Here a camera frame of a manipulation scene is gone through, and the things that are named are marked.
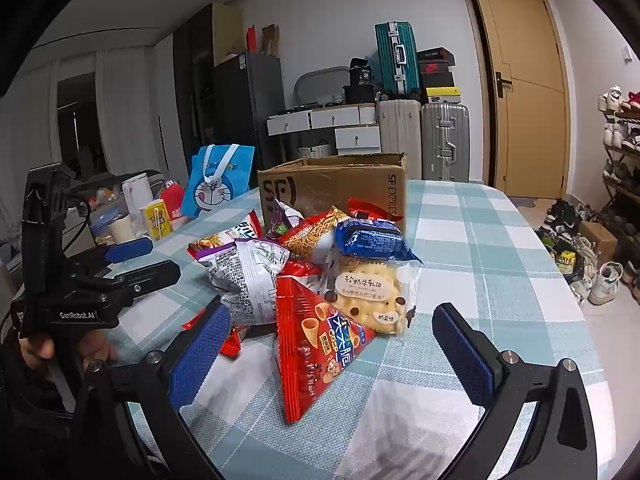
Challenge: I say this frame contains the teal suitcase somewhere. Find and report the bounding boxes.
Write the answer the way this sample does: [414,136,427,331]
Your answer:
[375,21,421,98]

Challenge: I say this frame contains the blue clear biscuit packet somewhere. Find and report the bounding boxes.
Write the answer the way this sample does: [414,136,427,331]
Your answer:
[320,220,423,336]

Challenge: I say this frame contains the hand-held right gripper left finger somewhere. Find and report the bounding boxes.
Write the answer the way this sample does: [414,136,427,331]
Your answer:
[70,302,233,480]

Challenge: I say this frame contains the blue cartoon tote bag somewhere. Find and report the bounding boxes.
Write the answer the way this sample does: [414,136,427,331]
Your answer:
[181,145,256,220]

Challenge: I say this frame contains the dark grey fridge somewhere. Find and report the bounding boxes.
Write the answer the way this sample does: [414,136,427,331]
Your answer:
[212,51,283,171]

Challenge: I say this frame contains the yellow black bag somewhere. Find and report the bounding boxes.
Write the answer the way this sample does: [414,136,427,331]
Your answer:
[555,247,581,276]

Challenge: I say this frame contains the white purple chip bag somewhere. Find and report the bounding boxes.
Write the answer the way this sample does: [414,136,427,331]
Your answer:
[187,220,263,263]

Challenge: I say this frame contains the white drawer desk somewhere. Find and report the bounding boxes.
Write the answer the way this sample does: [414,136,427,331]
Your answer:
[266,105,382,156]

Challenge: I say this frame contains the rows of shoes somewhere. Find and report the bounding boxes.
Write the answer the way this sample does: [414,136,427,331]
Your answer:
[598,87,640,201]

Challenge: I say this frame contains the oval mirror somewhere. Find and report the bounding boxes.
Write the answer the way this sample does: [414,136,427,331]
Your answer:
[293,66,351,106]

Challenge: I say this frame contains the red bag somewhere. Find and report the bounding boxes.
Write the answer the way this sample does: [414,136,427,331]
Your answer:
[160,177,188,221]

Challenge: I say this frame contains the wooden door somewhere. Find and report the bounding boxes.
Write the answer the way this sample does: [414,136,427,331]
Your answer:
[467,0,573,201]

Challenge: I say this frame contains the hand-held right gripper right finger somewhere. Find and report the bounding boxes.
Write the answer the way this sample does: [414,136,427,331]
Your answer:
[431,302,601,480]

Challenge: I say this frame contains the small cardboard box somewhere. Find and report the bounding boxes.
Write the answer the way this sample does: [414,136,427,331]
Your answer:
[580,221,618,261]

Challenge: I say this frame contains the silver grey chip bag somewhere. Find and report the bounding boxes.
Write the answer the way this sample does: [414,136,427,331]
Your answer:
[202,240,291,326]

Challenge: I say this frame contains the red triangular snack packet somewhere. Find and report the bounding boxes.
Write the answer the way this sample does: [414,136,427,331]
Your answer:
[276,275,378,423]

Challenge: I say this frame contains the red black label snack packet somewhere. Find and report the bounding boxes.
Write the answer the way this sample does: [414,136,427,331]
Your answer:
[347,197,401,223]

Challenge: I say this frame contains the yellow black shoe box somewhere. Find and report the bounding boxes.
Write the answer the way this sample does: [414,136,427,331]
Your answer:
[426,86,462,106]

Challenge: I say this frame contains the white sneaker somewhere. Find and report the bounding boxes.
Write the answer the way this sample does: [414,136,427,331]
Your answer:
[589,261,623,306]

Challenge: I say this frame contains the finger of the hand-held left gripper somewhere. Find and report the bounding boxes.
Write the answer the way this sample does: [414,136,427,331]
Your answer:
[67,236,154,278]
[70,260,182,311]

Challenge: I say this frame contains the white cup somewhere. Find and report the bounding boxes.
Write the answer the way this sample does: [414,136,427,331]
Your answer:
[110,215,136,246]

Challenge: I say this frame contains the checked tablecloth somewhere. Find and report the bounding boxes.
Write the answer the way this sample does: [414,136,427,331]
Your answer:
[90,180,601,480]

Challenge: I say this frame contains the purple snack packet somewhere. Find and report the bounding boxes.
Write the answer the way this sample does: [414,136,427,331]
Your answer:
[265,199,306,241]

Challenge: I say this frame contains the wooden shoe rack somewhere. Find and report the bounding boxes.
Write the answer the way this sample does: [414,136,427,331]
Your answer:
[600,90,640,241]

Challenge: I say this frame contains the black cable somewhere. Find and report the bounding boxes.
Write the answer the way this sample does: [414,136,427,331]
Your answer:
[75,205,97,248]

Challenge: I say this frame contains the silver suitcase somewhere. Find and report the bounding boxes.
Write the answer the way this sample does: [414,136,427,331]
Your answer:
[421,103,471,182]

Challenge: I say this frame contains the white suitcase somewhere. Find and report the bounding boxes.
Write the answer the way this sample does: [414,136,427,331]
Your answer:
[376,95,423,181]

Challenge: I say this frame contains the small red snack packet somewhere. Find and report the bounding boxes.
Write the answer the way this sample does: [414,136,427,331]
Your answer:
[182,310,246,358]

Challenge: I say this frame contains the white kettle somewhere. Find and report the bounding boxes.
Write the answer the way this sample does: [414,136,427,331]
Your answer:
[121,174,153,238]

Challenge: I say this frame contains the orange noodle snack packet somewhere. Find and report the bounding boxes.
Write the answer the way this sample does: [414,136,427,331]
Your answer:
[277,207,351,263]

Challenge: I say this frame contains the dark wardrobe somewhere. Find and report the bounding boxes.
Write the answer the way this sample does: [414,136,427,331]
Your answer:
[172,2,246,161]

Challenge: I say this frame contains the white curtain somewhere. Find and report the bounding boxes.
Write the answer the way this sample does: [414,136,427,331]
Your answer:
[95,47,161,176]
[0,60,61,201]

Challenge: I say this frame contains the person's left forearm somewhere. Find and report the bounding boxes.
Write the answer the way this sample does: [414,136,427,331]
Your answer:
[0,340,88,480]

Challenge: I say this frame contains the pile of shoes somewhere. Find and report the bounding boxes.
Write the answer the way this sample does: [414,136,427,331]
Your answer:
[537,197,640,306]

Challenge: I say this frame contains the person's left hand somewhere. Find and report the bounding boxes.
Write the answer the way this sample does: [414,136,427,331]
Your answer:
[20,330,119,368]

